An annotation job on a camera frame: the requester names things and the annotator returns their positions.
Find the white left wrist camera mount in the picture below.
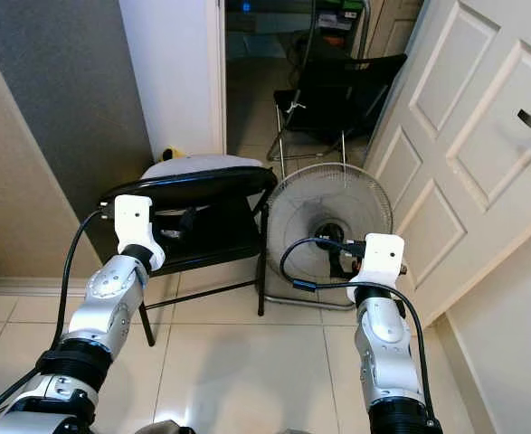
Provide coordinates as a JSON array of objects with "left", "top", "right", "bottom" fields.
[{"left": 111, "top": 194, "right": 166, "bottom": 272}]

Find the black folding chair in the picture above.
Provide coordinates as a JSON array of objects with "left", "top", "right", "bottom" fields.
[{"left": 267, "top": 52, "right": 409, "bottom": 168}]

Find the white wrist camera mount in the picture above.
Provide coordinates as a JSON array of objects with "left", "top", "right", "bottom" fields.
[
  {"left": 356, "top": 233, "right": 406, "bottom": 290},
  {"left": 111, "top": 194, "right": 166, "bottom": 272}
]

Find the white floor fan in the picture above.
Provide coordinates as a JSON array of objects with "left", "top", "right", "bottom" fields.
[{"left": 261, "top": 163, "right": 394, "bottom": 313}]

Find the black case with white label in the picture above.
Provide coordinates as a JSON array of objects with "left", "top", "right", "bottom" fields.
[{"left": 166, "top": 203, "right": 261, "bottom": 272}]

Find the cluttered grey desk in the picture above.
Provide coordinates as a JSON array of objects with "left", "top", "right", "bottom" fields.
[{"left": 224, "top": 0, "right": 365, "bottom": 42}]

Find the white panelled door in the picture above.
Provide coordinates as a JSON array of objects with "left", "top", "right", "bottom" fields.
[{"left": 360, "top": 0, "right": 531, "bottom": 326}]

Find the white rounded cover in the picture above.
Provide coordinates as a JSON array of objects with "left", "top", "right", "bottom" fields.
[{"left": 138, "top": 154, "right": 266, "bottom": 182}]

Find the black round seat chair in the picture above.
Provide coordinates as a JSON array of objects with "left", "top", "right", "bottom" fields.
[{"left": 100, "top": 167, "right": 280, "bottom": 349}]

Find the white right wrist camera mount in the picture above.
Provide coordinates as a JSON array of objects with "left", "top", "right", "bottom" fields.
[{"left": 356, "top": 233, "right": 406, "bottom": 290}]

